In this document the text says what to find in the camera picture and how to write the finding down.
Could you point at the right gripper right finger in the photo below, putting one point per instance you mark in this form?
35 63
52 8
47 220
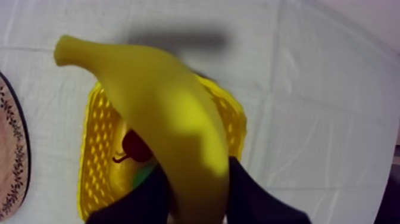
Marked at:
253 200

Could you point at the small red fruit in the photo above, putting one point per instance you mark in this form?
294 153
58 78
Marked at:
136 149

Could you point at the yellow plastic basket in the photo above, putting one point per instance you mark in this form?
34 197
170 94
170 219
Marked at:
100 150

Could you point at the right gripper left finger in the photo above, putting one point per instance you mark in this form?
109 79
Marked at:
147 200

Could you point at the yellow toy banana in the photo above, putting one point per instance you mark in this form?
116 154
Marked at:
175 125

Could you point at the round wooden board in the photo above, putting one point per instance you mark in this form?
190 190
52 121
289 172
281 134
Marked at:
12 150

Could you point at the green toy pear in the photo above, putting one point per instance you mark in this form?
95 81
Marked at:
142 176

